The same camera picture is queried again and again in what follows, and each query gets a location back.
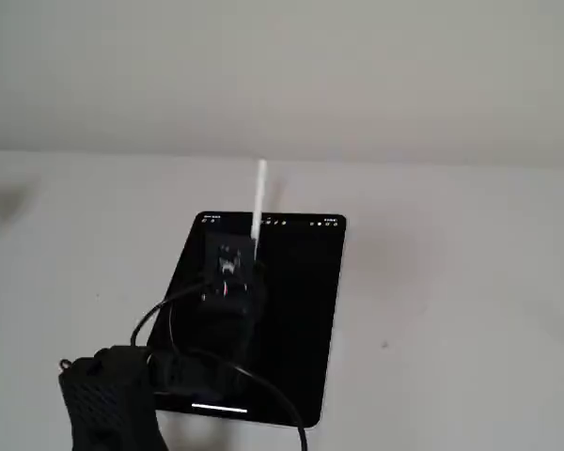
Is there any white stylus pencil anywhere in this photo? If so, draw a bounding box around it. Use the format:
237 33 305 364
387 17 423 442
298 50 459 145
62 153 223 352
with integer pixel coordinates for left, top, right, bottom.
250 158 268 264

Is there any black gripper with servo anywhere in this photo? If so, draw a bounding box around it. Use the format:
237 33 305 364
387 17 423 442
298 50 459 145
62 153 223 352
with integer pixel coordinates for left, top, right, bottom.
200 232 269 325

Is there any black screen silver tablet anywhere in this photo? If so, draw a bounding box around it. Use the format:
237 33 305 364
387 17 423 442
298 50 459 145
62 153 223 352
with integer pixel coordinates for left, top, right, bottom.
148 210 348 429

